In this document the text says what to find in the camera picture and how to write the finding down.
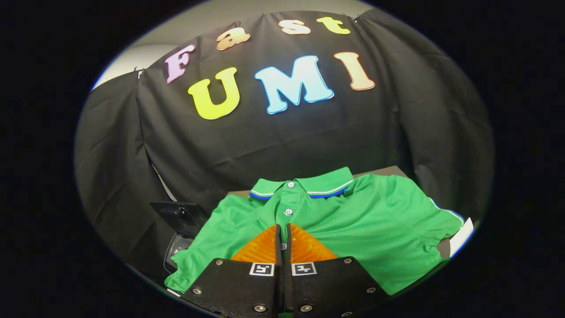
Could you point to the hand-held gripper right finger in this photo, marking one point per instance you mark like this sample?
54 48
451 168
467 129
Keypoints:
326 287

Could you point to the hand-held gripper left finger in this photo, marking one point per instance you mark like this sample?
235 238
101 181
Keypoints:
238 287

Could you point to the green polo shirt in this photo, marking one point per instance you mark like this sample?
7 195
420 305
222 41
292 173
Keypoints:
375 221

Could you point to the dark glass washing machine lid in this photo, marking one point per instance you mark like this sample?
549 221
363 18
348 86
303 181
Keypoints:
181 216

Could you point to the black backdrop cloth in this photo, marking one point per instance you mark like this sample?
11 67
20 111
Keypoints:
287 141

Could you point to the beige cabinet with black frame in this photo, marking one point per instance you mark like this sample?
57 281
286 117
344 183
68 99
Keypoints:
388 171

